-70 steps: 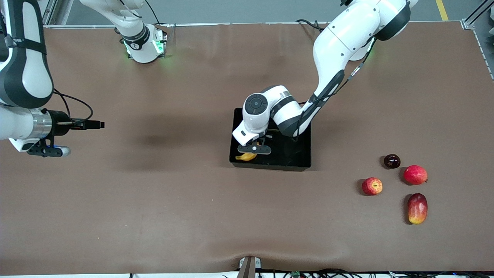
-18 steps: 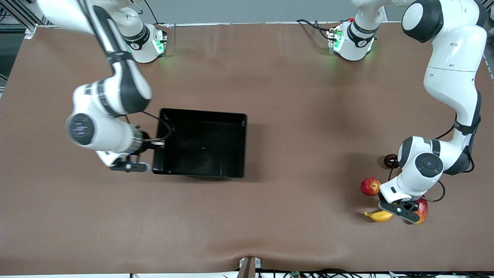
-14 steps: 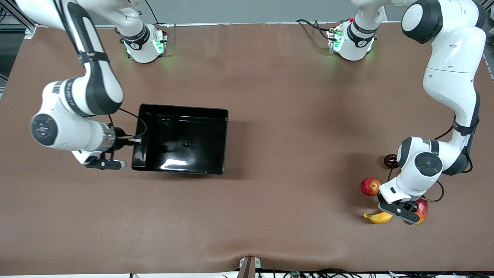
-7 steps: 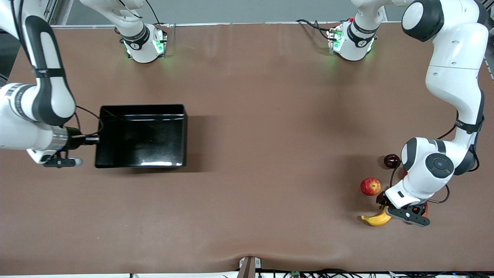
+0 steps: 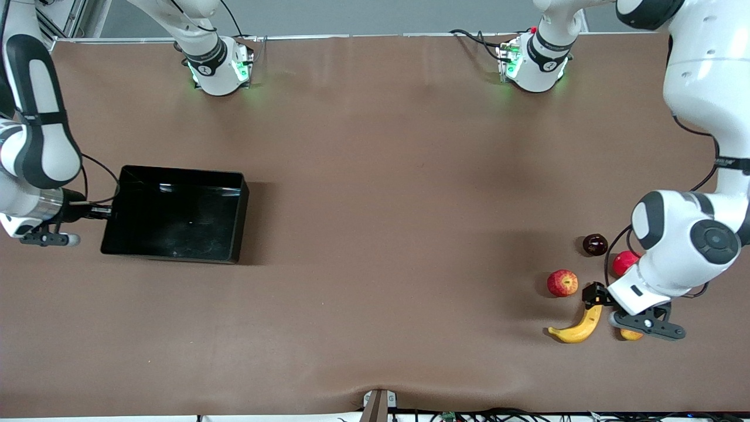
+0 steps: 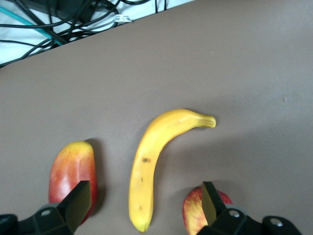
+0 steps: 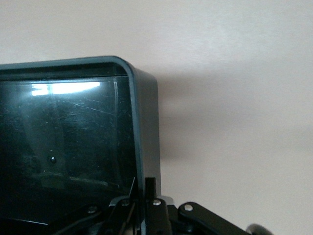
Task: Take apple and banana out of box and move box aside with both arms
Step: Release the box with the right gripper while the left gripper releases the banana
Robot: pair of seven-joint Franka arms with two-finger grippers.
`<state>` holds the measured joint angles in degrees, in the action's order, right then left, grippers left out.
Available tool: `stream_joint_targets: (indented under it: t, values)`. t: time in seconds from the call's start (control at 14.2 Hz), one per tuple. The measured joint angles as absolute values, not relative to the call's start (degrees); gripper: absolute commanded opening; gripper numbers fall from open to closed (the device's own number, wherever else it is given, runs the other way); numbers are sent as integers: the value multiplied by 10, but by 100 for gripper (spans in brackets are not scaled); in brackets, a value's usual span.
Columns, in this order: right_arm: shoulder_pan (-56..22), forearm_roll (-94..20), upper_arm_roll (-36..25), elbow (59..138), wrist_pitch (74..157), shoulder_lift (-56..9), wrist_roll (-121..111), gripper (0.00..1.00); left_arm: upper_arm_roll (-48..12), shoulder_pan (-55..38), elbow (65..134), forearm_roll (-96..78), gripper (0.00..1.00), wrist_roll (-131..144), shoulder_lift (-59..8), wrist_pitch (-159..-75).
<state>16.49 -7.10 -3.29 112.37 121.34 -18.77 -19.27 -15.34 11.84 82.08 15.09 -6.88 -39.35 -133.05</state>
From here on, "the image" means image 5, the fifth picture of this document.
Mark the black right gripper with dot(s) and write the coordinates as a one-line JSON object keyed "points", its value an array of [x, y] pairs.
{"points": [[75, 211]]}

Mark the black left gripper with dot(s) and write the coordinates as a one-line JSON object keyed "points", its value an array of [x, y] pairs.
{"points": [[597, 293]]}

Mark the small red apple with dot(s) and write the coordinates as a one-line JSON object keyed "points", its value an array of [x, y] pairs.
{"points": [[562, 283]]}

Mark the yellow banana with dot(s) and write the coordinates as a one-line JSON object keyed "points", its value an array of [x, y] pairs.
{"points": [[577, 333]]}

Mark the black plastic box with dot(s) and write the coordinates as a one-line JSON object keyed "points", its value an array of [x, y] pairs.
{"points": [[176, 223]]}

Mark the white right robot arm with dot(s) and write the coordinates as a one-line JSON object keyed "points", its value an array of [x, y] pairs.
{"points": [[41, 117]]}

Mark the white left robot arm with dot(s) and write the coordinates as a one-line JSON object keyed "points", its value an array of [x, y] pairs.
{"points": [[703, 64]]}

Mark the round red peach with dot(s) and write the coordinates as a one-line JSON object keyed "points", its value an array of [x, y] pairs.
{"points": [[624, 262]]}

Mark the dark purple plum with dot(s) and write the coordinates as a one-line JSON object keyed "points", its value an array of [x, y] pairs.
{"points": [[595, 245]]}

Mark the red yellow mango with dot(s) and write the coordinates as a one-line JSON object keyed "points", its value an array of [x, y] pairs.
{"points": [[631, 335]]}

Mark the small green circuit board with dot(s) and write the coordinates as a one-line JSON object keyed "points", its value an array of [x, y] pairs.
{"points": [[448, 416]]}

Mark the brown table cover sheet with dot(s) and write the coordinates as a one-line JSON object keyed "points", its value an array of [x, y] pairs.
{"points": [[351, 322]]}

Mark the aluminium frame profile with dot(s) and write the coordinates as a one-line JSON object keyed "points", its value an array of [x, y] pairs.
{"points": [[75, 17]]}

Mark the grey metal bracket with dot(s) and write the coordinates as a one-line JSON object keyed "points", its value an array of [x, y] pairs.
{"points": [[391, 400]]}

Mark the brown camera pole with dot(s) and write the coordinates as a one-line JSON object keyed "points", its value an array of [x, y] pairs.
{"points": [[375, 411]]}

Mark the aluminium table edge rail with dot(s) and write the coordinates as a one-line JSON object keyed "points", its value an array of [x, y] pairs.
{"points": [[381, 36]]}

